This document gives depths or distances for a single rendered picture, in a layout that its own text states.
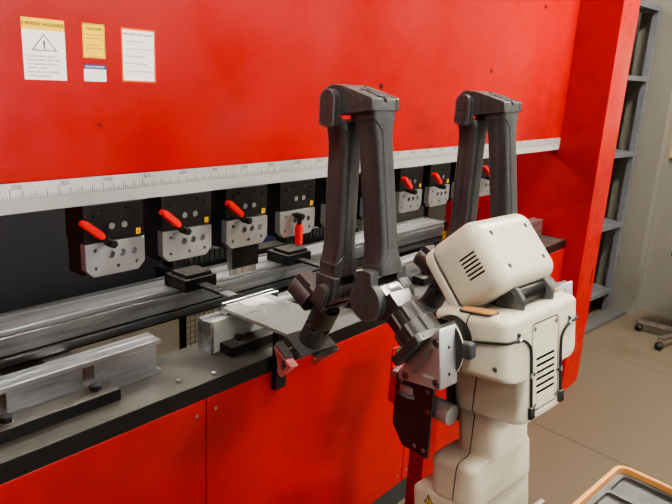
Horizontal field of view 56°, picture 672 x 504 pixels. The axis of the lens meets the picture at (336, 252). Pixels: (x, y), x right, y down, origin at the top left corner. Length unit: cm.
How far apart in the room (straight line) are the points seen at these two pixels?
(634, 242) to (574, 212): 176
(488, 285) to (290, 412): 94
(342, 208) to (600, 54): 245
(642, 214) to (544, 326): 400
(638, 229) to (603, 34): 211
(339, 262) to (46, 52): 71
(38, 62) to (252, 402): 101
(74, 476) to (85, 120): 77
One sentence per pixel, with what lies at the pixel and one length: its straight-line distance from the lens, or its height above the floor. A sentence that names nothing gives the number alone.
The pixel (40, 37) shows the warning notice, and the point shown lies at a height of 168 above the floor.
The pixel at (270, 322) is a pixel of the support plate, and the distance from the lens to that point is 171.
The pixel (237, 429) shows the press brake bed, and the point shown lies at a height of 70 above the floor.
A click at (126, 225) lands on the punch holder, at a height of 128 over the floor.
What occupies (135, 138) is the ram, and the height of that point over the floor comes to 148.
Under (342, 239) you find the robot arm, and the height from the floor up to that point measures 133.
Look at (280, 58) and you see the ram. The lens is 181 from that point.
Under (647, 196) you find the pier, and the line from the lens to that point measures 522.
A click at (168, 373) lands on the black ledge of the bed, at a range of 174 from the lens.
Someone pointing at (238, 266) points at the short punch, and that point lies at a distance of 183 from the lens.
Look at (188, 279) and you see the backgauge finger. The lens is 199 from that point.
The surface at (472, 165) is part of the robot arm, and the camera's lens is 156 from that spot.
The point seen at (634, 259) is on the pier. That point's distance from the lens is 532.
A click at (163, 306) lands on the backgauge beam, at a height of 94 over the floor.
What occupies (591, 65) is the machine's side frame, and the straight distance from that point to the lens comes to 354.
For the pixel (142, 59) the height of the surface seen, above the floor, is 165.
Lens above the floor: 164
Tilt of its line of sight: 15 degrees down
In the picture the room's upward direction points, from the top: 3 degrees clockwise
